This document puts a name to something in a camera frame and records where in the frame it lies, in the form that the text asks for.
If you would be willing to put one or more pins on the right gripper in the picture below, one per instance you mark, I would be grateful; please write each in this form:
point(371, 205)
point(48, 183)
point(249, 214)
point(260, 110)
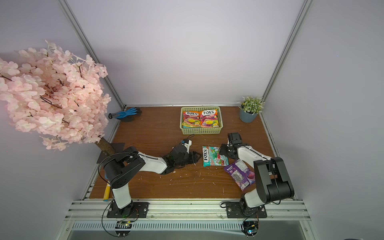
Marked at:
point(227, 149)

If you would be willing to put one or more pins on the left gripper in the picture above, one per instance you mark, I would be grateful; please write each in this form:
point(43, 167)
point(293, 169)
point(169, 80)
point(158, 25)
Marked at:
point(193, 159)

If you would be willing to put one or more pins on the teal Fox's candy bag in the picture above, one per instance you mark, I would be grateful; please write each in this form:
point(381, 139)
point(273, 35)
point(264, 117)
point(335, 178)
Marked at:
point(212, 157)

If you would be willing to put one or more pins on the purple candy bag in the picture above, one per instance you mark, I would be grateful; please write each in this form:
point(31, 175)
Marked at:
point(241, 174)

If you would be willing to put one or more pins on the yellow pink Fox's candy bag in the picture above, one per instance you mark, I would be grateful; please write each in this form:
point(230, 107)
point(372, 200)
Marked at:
point(209, 119)

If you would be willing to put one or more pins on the red Fox's candy bag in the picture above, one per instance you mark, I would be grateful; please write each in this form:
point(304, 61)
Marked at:
point(191, 119)

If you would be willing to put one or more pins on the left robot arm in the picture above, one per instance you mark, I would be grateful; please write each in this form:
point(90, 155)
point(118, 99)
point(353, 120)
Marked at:
point(121, 167)

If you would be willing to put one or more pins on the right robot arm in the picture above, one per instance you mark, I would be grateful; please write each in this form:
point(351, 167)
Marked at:
point(272, 180)

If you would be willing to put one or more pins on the green plastic basket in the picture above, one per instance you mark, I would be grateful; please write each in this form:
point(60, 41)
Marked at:
point(201, 130)

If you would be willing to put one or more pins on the small potted green plant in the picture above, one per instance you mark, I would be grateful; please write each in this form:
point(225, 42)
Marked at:
point(250, 107)

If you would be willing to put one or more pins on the blue black work glove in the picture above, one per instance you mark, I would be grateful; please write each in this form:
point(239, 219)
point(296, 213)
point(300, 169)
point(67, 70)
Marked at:
point(126, 116)

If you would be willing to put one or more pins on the right controller board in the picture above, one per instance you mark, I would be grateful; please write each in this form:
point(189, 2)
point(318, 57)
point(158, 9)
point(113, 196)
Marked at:
point(250, 228)

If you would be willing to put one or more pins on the controller board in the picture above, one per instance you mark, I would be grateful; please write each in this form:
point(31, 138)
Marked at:
point(123, 228)
point(250, 228)

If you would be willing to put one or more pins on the blue yellow garden fork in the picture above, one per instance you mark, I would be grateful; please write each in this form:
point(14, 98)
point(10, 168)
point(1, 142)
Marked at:
point(106, 196)

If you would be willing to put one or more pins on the left controller board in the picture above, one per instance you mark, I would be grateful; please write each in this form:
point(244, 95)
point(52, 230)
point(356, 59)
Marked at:
point(123, 228)

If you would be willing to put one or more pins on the pink artificial blossom tree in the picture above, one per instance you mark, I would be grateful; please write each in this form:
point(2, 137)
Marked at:
point(58, 95)

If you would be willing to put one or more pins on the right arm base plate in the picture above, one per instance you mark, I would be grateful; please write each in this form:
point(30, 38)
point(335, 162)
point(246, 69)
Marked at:
point(237, 210)

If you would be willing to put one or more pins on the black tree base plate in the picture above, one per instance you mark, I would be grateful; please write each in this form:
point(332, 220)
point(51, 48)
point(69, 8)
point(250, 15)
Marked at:
point(118, 147)

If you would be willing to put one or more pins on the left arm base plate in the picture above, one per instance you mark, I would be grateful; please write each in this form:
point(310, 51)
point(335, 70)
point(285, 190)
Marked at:
point(132, 210)

